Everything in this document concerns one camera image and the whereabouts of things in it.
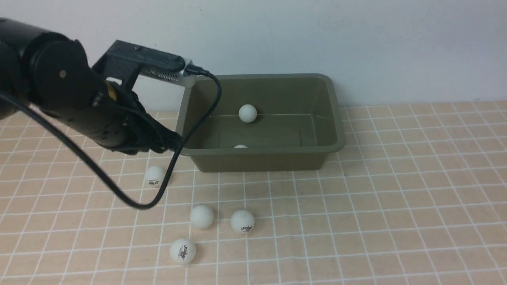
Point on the white logo ball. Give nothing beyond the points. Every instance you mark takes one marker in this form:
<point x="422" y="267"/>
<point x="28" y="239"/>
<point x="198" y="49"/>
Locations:
<point x="242" y="221"/>
<point x="183" y="251"/>
<point x="154" y="175"/>

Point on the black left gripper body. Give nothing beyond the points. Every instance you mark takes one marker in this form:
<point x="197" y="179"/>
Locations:
<point x="150" y="133"/>

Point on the white logo ball front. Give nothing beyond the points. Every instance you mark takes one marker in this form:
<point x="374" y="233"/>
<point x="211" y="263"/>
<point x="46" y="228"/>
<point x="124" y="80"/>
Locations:
<point x="183" y="251"/>

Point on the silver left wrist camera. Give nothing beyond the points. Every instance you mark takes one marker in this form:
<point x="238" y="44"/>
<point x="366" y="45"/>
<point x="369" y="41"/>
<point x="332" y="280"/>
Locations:
<point x="180" y="78"/>

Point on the checkered peach tablecloth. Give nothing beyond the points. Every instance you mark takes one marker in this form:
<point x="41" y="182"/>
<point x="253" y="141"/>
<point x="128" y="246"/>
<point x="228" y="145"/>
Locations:
<point x="416" y="197"/>

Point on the olive green plastic bin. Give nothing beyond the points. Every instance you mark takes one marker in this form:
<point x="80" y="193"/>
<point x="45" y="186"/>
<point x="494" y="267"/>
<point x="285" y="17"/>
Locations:
<point x="298" y="125"/>

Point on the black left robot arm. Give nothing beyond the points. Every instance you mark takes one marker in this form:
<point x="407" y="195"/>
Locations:
<point x="51" y="71"/>

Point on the plain white ball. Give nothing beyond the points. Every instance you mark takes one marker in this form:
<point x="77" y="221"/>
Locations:
<point x="202" y="217"/>

